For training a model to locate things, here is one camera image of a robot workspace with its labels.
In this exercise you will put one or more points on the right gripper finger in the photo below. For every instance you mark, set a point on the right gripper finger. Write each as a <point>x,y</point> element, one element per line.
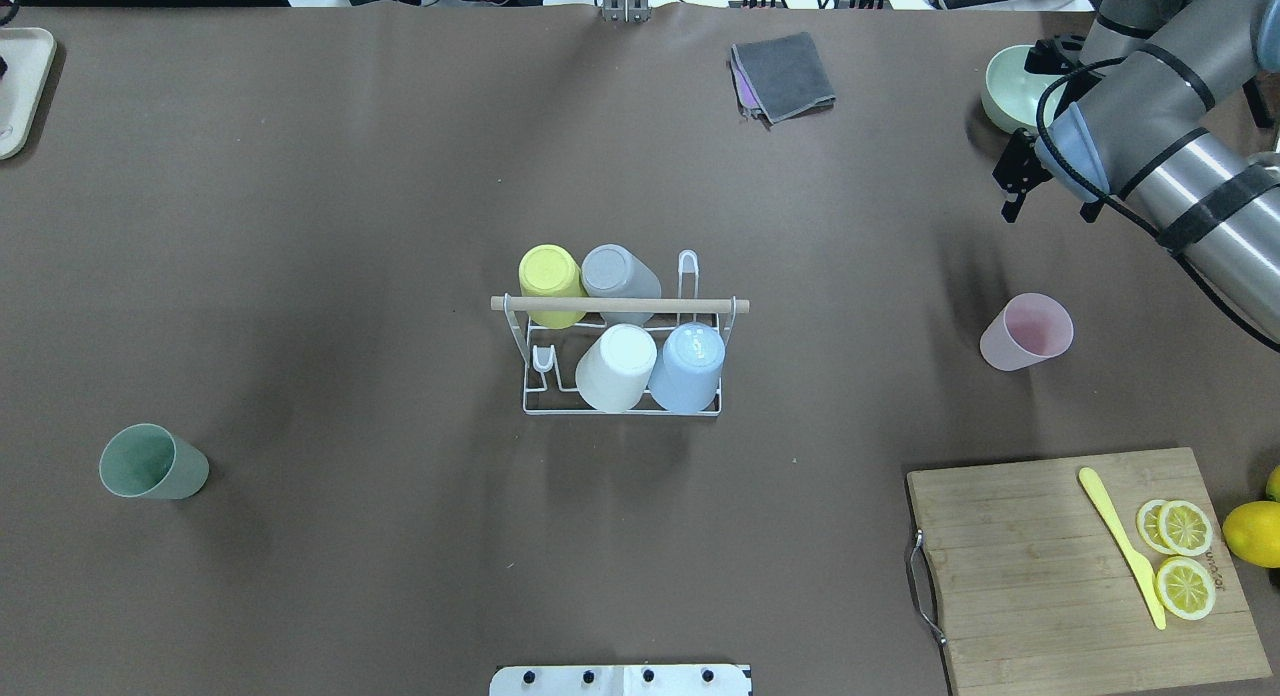
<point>1013,202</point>

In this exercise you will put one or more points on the white wire cup holder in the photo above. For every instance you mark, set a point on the white wire cup holder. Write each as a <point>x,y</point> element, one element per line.
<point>597,335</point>

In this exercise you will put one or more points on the yellow plastic cup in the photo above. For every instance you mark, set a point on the yellow plastic cup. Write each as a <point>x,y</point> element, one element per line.
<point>549,271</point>

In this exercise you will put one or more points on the white plastic cup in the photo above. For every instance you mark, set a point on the white plastic cup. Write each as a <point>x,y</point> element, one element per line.
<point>613,375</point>

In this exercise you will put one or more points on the pink plastic cup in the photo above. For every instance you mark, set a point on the pink plastic cup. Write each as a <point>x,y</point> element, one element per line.
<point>1031,328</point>

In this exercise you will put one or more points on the cream plastic tray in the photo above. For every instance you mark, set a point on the cream plastic tray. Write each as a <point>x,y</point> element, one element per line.
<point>28,55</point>

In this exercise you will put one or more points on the yellow plastic knife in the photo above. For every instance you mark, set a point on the yellow plastic knife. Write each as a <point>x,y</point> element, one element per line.
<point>1140,566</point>

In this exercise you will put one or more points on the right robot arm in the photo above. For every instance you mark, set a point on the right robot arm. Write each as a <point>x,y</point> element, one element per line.
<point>1129,135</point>

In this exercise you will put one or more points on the lemon slice lower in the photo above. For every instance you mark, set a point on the lemon slice lower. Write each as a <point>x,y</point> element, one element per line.
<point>1185,588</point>

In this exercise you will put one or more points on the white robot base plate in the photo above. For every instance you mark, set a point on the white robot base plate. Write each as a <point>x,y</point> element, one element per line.
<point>624,679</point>

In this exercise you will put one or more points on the wooden cutting board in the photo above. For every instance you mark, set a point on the wooden cutting board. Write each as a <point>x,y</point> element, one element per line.
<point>1034,598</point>

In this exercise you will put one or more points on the whole yellow lemon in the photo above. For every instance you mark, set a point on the whole yellow lemon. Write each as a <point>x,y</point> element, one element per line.
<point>1251,532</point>

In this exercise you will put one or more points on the lemon slice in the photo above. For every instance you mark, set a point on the lemon slice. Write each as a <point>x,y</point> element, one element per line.
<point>1174,527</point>
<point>1185,588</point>

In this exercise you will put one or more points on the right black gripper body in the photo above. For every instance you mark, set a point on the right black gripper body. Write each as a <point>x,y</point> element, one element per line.
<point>1019,169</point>

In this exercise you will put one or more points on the light blue plastic cup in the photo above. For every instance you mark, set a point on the light blue plastic cup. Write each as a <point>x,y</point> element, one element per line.
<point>685,377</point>

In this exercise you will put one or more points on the green plastic cup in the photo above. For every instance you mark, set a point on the green plastic cup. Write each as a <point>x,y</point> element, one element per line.
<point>146,460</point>

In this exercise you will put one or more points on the grey folded cloth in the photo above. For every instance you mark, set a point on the grey folded cloth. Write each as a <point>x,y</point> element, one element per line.
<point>780,78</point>

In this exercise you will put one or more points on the lemon slice upper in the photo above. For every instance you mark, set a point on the lemon slice upper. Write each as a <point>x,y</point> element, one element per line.
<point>1174,527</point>

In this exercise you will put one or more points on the grey plastic cup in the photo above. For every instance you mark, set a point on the grey plastic cup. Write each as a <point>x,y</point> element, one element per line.
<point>610,271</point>

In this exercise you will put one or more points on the light green bowl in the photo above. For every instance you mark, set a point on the light green bowl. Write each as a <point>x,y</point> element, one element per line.
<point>1011,94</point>

